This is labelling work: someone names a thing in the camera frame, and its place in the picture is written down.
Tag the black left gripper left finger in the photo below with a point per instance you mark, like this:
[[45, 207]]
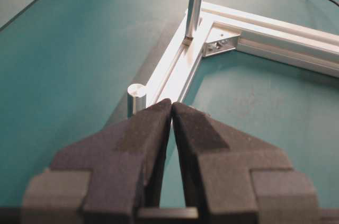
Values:
[[105, 177]]

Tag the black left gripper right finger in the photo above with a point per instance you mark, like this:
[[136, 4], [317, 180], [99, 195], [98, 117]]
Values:
[[233, 177]]

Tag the short aluminium pin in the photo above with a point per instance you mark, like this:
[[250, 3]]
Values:
[[136, 98]]

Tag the tall aluminium pin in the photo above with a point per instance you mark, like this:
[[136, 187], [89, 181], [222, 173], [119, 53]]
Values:
[[193, 18]]

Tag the aluminium corner bracket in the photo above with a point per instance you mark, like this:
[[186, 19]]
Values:
[[221, 38]]

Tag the aluminium extrusion square frame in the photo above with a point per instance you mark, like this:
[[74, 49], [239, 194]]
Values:
[[261, 36]]

